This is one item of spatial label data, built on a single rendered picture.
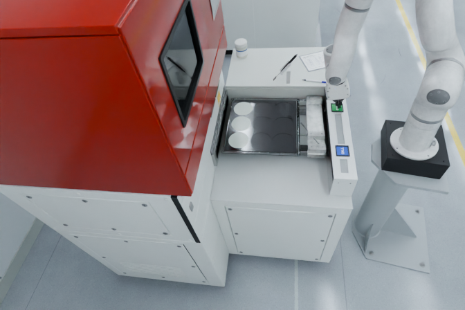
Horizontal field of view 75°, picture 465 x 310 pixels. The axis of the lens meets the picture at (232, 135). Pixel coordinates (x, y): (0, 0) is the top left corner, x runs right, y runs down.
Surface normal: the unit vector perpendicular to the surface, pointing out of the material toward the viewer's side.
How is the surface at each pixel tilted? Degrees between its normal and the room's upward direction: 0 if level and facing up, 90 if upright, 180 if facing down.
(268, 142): 0
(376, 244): 0
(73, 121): 90
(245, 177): 0
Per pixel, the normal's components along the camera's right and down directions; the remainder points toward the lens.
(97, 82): -0.12, 0.77
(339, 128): -0.11, -0.63
